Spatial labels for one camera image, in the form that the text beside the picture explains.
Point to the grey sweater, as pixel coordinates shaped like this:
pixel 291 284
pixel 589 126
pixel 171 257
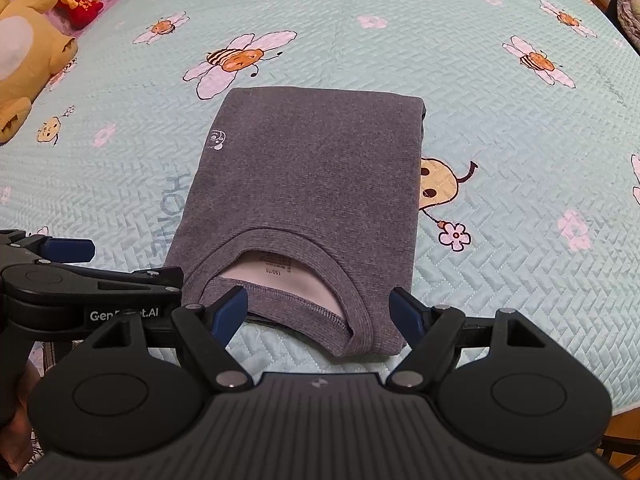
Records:
pixel 310 170

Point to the red plush toy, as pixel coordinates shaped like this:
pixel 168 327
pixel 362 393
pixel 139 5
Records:
pixel 75 0

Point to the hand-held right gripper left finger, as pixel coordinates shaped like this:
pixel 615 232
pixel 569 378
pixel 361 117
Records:
pixel 230 315

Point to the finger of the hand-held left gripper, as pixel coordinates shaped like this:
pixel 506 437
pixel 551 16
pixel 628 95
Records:
pixel 145 280
pixel 70 250

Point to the folded floral quilt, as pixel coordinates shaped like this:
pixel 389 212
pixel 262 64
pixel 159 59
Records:
pixel 631 15

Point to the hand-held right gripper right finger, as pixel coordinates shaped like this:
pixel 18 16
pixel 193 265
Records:
pixel 405 315

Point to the large yellow plush toy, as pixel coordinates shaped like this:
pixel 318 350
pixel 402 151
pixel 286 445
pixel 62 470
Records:
pixel 25 50

